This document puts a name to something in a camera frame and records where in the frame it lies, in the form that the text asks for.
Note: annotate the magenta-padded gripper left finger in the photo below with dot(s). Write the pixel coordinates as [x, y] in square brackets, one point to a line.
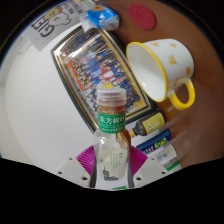
[71, 170]

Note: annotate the white blue-capped lotion bottle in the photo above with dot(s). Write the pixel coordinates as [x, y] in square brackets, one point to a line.
[161, 154]

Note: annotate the white yellow-rimmed enamel mug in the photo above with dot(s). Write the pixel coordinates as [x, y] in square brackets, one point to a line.
[166, 63]

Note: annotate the gold-framed group photo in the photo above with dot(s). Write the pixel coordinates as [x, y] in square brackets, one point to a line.
[90, 63]

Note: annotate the amber yellow-labelled pump bottle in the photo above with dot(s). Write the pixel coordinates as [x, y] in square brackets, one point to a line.
[150, 124]

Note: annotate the dark blue pump bottle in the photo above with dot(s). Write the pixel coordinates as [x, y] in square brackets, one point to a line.
[155, 141]

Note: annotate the white printed gift bag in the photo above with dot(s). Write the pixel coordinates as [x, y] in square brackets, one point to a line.
[53, 23]

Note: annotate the flat round red coaster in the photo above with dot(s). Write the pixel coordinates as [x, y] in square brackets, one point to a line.
[142, 16]

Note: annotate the clear green-labelled drink bottle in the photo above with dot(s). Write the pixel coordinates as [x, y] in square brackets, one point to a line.
[111, 146]

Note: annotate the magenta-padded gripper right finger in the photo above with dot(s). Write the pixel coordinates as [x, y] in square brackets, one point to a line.
[151, 170]

